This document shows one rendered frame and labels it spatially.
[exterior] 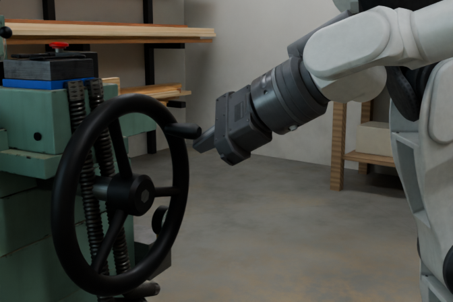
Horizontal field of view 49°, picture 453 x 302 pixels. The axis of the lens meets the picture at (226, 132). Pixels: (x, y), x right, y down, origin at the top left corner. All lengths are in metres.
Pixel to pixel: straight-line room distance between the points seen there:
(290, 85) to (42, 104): 0.34
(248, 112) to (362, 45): 0.18
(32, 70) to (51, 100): 0.06
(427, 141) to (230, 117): 0.36
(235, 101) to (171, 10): 4.10
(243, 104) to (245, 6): 3.83
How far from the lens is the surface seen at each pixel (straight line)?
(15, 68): 0.79
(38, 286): 0.90
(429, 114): 0.89
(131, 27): 3.78
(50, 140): 0.73
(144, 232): 1.11
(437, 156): 0.92
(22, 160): 0.75
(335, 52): 0.61
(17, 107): 0.77
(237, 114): 0.70
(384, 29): 0.60
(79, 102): 0.74
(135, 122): 1.01
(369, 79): 0.66
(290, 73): 0.65
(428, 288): 1.15
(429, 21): 0.61
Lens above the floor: 1.03
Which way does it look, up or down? 11 degrees down
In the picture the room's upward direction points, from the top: straight up
